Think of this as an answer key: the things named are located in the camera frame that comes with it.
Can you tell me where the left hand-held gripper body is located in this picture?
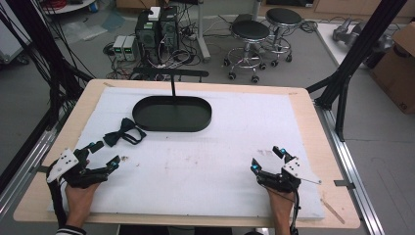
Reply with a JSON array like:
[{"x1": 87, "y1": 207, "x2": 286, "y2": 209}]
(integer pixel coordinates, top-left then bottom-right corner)
[{"x1": 46, "y1": 147, "x2": 110, "y2": 190}]

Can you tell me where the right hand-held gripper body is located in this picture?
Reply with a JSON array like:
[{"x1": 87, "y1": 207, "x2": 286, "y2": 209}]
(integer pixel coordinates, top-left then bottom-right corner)
[{"x1": 257, "y1": 156, "x2": 323, "y2": 194}]

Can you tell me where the black bow tie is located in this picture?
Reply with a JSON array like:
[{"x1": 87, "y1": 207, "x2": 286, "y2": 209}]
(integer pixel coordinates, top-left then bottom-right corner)
[{"x1": 103, "y1": 117, "x2": 148, "y2": 148}]

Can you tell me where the black oval tray stand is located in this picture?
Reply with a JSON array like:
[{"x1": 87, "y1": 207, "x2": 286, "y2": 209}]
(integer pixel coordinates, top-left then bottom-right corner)
[{"x1": 131, "y1": 67, "x2": 213, "y2": 133}]

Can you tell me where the person's right hand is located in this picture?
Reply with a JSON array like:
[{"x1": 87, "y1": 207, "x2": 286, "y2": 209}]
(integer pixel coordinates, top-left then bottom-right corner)
[{"x1": 265, "y1": 187, "x2": 297, "y2": 220}]

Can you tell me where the person's left hand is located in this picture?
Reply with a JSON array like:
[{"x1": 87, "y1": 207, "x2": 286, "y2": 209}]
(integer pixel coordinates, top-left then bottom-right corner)
[{"x1": 64, "y1": 181, "x2": 101, "y2": 228}]

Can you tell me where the black tape strip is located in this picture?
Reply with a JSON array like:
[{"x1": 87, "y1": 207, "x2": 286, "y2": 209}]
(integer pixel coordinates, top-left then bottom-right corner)
[
  {"x1": 31, "y1": 164, "x2": 51, "y2": 174},
  {"x1": 333, "y1": 179, "x2": 357, "y2": 191}
]

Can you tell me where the white foam mat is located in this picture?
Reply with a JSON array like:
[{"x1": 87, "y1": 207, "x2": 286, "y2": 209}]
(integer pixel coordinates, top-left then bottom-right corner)
[{"x1": 47, "y1": 85, "x2": 327, "y2": 221}]

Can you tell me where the grey power supply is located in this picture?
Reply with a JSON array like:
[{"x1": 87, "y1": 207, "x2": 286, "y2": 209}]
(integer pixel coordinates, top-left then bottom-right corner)
[
  {"x1": 112, "y1": 34, "x2": 128, "y2": 62},
  {"x1": 123, "y1": 34, "x2": 140, "y2": 63}
]

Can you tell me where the clear plastic sheet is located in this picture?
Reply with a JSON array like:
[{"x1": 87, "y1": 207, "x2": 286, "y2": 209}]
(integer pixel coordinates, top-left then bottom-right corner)
[{"x1": 61, "y1": 9, "x2": 127, "y2": 43}]

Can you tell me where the white platform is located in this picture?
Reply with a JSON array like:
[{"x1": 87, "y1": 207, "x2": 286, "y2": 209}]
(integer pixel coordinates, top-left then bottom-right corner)
[{"x1": 315, "y1": 22, "x2": 403, "y2": 71}]

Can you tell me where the black computer tower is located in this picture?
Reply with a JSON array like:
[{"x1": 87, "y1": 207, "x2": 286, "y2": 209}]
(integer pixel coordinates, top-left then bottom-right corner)
[
  {"x1": 159, "y1": 6, "x2": 180, "y2": 61},
  {"x1": 134, "y1": 10, "x2": 161, "y2": 64}
]

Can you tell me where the black round stool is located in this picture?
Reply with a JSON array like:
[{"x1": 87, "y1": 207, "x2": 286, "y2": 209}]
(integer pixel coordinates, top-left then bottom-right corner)
[
  {"x1": 264, "y1": 7, "x2": 304, "y2": 69},
  {"x1": 222, "y1": 20, "x2": 272, "y2": 84}
]

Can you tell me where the grey machine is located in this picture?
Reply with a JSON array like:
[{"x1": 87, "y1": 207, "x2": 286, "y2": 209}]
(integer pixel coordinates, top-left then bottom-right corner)
[{"x1": 332, "y1": 17, "x2": 396, "y2": 54}]

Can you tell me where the grey table leg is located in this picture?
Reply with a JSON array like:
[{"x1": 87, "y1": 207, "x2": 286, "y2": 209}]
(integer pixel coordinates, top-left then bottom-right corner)
[{"x1": 195, "y1": 0, "x2": 212, "y2": 64}]

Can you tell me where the brown cardboard box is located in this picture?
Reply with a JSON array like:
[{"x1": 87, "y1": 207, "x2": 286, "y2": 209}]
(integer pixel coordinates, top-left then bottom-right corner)
[{"x1": 369, "y1": 21, "x2": 415, "y2": 116}]

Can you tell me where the white round table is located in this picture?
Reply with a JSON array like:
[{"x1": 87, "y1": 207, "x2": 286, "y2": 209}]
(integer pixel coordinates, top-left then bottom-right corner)
[{"x1": 41, "y1": 0, "x2": 96, "y2": 16}]

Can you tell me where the white box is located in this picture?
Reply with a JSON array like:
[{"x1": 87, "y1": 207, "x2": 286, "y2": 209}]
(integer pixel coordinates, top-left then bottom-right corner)
[{"x1": 147, "y1": 6, "x2": 161, "y2": 23}]

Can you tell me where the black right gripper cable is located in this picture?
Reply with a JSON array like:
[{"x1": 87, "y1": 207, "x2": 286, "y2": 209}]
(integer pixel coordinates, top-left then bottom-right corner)
[{"x1": 289, "y1": 189, "x2": 301, "y2": 235}]

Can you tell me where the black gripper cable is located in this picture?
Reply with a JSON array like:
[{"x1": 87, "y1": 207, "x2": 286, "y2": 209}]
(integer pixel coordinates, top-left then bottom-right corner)
[
  {"x1": 289, "y1": 189, "x2": 301, "y2": 235},
  {"x1": 46, "y1": 162, "x2": 69, "y2": 228}
]

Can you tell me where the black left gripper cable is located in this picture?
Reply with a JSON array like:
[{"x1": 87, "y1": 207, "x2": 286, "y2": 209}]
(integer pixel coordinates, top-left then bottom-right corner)
[{"x1": 46, "y1": 162, "x2": 69, "y2": 228}]

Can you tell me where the aluminium rail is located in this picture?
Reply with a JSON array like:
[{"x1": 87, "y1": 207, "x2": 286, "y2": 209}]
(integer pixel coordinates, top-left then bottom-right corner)
[
  {"x1": 0, "y1": 126, "x2": 64, "y2": 223},
  {"x1": 313, "y1": 100, "x2": 387, "y2": 235}
]

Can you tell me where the black frame stand with cables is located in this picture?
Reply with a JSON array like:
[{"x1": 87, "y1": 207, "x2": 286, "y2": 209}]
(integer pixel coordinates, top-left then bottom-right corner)
[{"x1": 0, "y1": 0, "x2": 96, "y2": 132}]

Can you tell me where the black metal frame stand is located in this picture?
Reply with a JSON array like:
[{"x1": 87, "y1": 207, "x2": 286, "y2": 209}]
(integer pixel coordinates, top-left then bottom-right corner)
[{"x1": 305, "y1": 0, "x2": 409, "y2": 143}]

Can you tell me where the tangle of floor cables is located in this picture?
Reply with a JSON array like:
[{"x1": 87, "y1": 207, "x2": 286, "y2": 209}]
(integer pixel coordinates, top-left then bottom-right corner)
[{"x1": 103, "y1": 6, "x2": 205, "y2": 81}]

